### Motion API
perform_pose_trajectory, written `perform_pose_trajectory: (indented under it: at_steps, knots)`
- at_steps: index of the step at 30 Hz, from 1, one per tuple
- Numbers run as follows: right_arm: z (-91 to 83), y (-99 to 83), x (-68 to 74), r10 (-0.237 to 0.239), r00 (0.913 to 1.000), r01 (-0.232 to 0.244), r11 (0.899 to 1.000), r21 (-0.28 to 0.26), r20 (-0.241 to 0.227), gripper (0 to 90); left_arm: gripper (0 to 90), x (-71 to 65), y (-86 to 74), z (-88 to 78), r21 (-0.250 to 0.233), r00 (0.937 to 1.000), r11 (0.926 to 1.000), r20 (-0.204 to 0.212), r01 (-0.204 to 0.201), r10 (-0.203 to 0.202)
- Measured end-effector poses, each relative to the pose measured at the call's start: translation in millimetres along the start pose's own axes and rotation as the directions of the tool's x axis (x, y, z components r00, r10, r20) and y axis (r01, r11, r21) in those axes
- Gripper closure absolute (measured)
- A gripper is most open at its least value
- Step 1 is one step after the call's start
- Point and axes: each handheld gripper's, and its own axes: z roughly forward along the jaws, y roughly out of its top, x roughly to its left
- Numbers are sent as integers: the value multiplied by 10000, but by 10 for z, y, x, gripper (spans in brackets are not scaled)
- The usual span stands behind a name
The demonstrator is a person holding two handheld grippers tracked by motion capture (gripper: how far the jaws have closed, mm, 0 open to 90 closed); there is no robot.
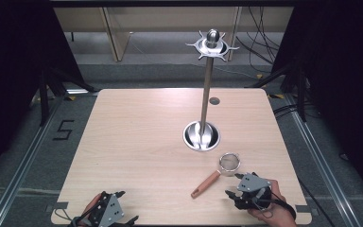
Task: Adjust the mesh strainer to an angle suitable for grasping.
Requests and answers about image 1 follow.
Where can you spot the black table corner bracket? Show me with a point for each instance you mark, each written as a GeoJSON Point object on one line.
{"type": "Point", "coordinates": [304, 208]}

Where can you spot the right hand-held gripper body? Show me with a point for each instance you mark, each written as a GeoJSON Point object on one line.
{"type": "Point", "coordinates": [253, 189]}

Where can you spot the steel utensil rack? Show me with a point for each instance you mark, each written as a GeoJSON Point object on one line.
{"type": "Point", "coordinates": [206, 94]}

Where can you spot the black curtain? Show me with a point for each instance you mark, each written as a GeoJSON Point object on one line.
{"type": "Point", "coordinates": [343, 78]}
{"type": "Point", "coordinates": [15, 78]}

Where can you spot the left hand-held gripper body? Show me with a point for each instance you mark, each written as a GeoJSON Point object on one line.
{"type": "Point", "coordinates": [108, 209]}

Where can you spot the black metal stand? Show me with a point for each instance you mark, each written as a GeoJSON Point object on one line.
{"type": "Point", "coordinates": [301, 94]}
{"type": "Point", "coordinates": [44, 101]}

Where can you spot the aluminium floor rail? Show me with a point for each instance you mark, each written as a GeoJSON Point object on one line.
{"type": "Point", "coordinates": [22, 170]}
{"type": "Point", "coordinates": [319, 164]}

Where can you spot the person's left hand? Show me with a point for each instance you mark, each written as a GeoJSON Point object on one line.
{"type": "Point", "coordinates": [91, 203]}

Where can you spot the beige wooden cabinet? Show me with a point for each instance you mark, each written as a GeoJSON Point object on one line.
{"type": "Point", "coordinates": [116, 34]}

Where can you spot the person's right hand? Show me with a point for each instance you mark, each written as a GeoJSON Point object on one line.
{"type": "Point", "coordinates": [275, 214]}

